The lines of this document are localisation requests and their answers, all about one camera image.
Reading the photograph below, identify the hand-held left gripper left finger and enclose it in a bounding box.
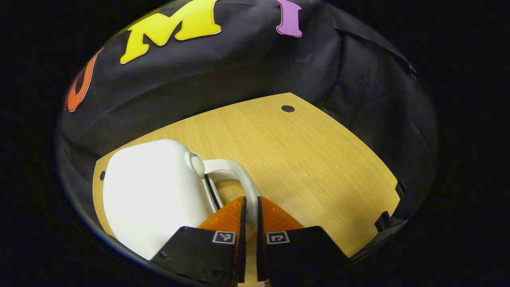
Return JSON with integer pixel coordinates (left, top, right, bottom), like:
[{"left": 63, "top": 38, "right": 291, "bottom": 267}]
[{"left": 149, "top": 195, "right": 248, "bottom": 286}]

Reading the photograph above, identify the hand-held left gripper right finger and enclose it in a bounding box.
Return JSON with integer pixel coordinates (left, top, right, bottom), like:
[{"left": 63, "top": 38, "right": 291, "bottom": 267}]
[{"left": 256, "top": 195, "right": 353, "bottom": 285}]

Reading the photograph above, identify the white suitcase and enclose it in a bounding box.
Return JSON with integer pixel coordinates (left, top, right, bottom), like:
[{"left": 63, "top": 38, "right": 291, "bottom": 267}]
[{"left": 102, "top": 139, "right": 260, "bottom": 261}]

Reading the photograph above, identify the black backdrop cloth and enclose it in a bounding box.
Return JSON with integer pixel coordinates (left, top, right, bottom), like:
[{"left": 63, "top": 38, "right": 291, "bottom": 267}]
[{"left": 56, "top": 0, "right": 439, "bottom": 256}]

